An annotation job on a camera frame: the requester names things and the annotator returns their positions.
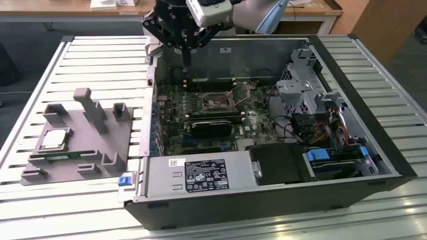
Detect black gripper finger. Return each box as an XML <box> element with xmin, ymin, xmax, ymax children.
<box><xmin>139</xmin><ymin>11</ymin><xmax>187</xmax><ymax>74</ymax></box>
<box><xmin>185</xmin><ymin>23</ymin><xmax>221</xmax><ymax>74</ymax></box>

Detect silver power supply unit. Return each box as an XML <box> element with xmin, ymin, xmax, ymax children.
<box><xmin>145</xmin><ymin>154</ymin><xmax>256</xmax><ymax>200</ymax></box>

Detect wooden cabinet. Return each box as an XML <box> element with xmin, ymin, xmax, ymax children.
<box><xmin>328</xmin><ymin>0</ymin><xmax>427</xmax><ymax>66</ymax></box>

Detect RAM slot black latches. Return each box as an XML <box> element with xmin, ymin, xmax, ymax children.
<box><xmin>185</xmin><ymin>80</ymin><xmax>234</xmax><ymax>85</ymax></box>

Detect CPU socket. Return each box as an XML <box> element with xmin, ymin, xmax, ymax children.
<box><xmin>198</xmin><ymin>92</ymin><xmax>234</xmax><ymax>112</ymax></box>

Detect black cable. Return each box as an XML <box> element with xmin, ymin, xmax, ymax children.
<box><xmin>270</xmin><ymin>115</ymin><xmax>306</xmax><ymax>146</ymax></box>

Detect blue disk carrier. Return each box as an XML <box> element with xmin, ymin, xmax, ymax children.
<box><xmin>304</xmin><ymin>148</ymin><xmax>357</xmax><ymax>181</ymax></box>

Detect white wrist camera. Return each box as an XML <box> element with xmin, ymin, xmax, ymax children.
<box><xmin>185</xmin><ymin>0</ymin><xmax>234</xmax><ymax>28</ymax></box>

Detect green motherboard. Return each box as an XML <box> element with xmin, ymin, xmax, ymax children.
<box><xmin>150</xmin><ymin>74</ymin><xmax>289</xmax><ymax>157</ymax></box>

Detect wooden desk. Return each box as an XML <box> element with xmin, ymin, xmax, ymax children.
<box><xmin>0</xmin><ymin>0</ymin><xmax>344</xmax><ymax>36</ymax></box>

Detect silver metal drive cage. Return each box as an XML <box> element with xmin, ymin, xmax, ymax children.
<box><xmin>273</xmin><ymin>47</ymin><xmax>346</xmax><ymax>118</ymax></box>

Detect yellow red power wires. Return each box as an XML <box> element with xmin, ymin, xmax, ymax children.
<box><xmin>308</xmin><ymin>106</ymin><xmax>353</xmax><ymax>151</ymax></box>

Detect green RAM stick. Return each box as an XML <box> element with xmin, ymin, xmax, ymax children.
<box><xmin>27</xmin><ymin>149</ymin><xmax>97</xmax><ymax>161</ymax></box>

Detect RAM slot white latches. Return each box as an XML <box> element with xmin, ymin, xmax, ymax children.
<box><xmin>185</xmin><ymin>83</ymin><xmax>234</xmax><ymax>89</ymax></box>
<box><xmin>185</xmin><ymin>77</ymin><xmax>234</xmax><ymax>82</ymax></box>

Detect metal socket cover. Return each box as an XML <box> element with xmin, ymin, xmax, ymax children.
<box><xmin>225</xmin><ymin>81</ymin><xmax>250</xmax><ymax>108</ymax></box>

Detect thin wire locking lever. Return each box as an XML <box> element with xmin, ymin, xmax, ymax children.
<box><xmin>194</xmin><ymin>78</ymin><xmax>205</xmax><ymax>98</ymax></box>

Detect silver chipset heatsink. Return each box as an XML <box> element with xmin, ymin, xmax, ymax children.
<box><xmin>234</xmin><ymin>138</ymin><xmax>254</xmax><ymax>151</ymax></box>

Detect black plastic air shroud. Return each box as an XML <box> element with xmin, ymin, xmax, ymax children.
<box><xmin>246</xmin><ymin>142</ymin><xmax>318</xmax><ymax>186</ymax></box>

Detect white cardboard box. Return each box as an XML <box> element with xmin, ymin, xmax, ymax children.
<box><xmin>89</xmin><ymin>0</ymin><xmax>119</xmax><ymax>11</ymax></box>

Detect grey parts rack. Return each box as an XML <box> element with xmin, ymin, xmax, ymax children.
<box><xmin>18</xmin><ymin>87</ymin><xmax>134</xmax><ymax>187</ymax></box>

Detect black PC case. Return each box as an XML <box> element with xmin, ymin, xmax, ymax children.
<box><xmin>122</xmin><ymin>34</ymin><xmax>420</xmax><ymax>231</ymax></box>

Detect black graphics card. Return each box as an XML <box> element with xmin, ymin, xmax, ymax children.
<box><xmin>182</xmin><ymin>111</ymin><xmax>245</xmax><ymax>140</ymax></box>

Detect silver square CPU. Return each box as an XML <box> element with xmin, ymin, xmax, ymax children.
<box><xmin>38</xmin><ymin>127</ymin><xmax>73</xmax><ymax>149</ymax></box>

